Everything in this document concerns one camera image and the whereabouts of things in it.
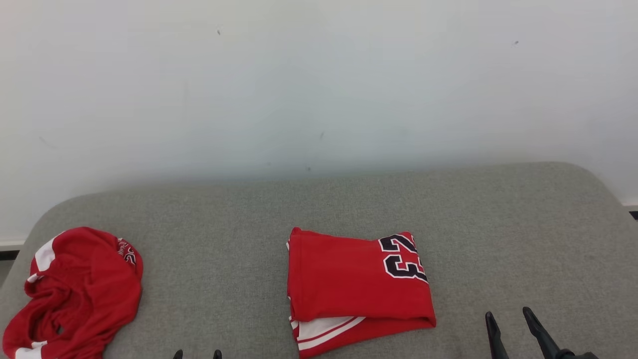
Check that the red basketball jersey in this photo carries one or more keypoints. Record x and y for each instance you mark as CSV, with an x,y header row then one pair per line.
x,y
84,294

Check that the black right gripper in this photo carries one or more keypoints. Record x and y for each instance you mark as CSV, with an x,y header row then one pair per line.
x,y
573,356

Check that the red basketball jersey number 23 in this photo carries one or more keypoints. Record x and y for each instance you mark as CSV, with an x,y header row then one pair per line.
x,y
344,279

